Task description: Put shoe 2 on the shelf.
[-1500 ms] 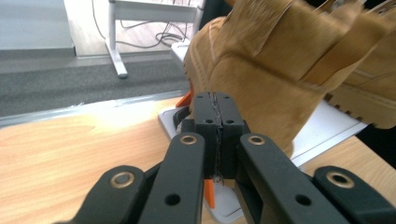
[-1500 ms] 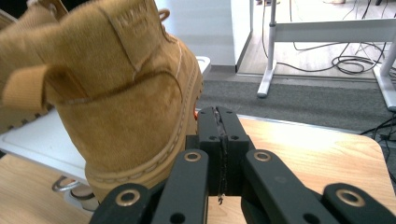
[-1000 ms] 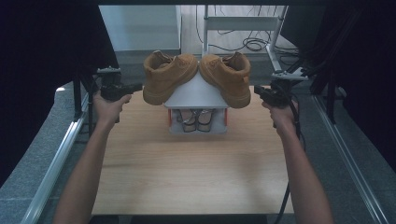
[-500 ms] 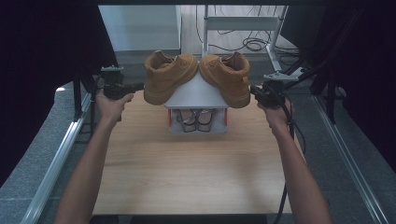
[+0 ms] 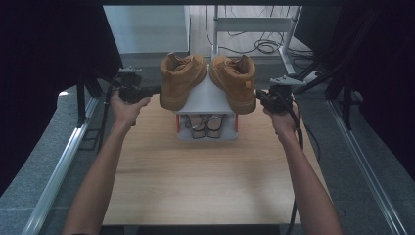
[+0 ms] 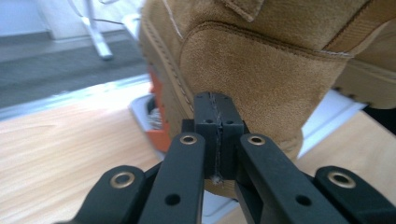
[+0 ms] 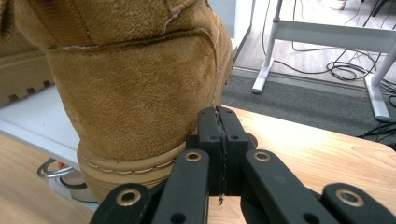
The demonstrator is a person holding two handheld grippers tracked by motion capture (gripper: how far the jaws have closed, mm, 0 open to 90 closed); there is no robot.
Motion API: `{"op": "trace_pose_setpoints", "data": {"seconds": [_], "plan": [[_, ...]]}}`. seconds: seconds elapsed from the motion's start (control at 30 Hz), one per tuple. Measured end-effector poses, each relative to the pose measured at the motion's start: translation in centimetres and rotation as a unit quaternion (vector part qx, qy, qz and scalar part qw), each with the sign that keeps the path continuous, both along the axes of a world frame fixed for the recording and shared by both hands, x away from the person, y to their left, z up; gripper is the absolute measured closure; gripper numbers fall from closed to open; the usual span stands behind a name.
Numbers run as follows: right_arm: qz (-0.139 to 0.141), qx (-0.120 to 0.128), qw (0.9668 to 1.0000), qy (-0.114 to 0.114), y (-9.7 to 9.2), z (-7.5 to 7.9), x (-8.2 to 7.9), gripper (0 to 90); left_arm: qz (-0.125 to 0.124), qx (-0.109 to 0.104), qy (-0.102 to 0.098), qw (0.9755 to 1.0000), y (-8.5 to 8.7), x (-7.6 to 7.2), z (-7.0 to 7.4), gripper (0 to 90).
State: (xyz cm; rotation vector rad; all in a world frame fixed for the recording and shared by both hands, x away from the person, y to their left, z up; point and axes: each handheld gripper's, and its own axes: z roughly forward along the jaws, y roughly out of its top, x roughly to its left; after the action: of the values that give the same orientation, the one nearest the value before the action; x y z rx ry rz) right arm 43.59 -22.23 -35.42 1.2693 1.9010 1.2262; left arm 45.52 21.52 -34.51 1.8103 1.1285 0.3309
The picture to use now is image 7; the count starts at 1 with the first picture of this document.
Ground black rhinestone strap sandal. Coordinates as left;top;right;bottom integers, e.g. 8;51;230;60
36;157;98;203

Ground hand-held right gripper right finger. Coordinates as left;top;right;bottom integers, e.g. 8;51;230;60
216;105;250;197

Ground white shoe rack orange legs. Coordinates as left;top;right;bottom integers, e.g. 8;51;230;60
0;85;101;213

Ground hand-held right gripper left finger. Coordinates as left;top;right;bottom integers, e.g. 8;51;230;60
197;105;226;197

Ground tan suede boot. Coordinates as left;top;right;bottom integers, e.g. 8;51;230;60
12;0;235;203
0;0;56;108

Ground white cabinet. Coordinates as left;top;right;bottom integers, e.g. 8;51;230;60
207;0;254;54

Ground black floor cables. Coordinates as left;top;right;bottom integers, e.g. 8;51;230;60
261;0;396;143

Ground white metal desk frame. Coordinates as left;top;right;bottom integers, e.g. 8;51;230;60
251;0;396;123

